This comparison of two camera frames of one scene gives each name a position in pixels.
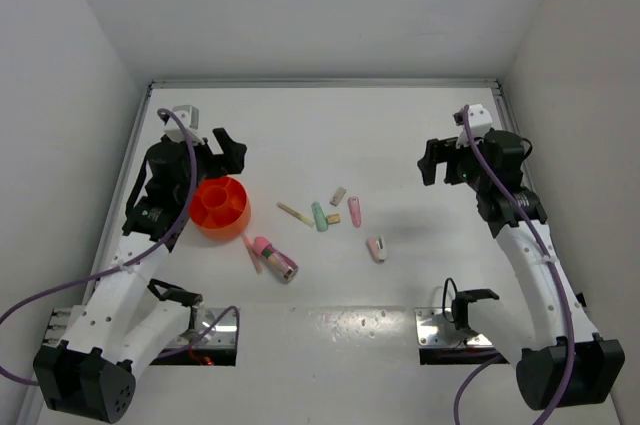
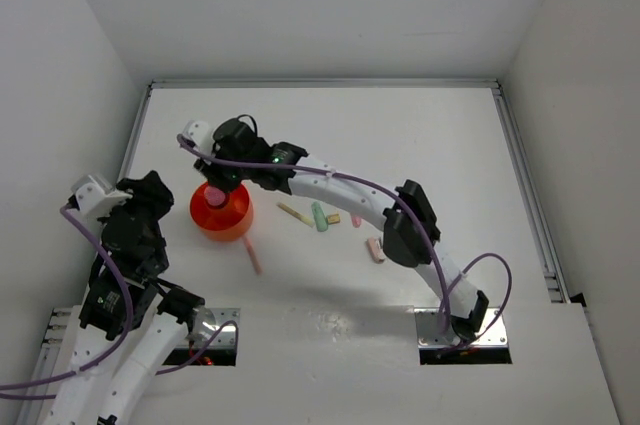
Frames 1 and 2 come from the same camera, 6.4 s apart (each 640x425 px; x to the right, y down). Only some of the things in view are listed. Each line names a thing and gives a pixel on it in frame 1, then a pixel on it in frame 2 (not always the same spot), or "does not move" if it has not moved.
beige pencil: (303, 218) does not move
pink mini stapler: (377, 248) does not move
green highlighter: (320, 217) does not move
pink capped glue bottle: (280, 263) -> (214, 196)
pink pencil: (249, 247) does not move
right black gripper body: (461, 164) -> (228, 175)
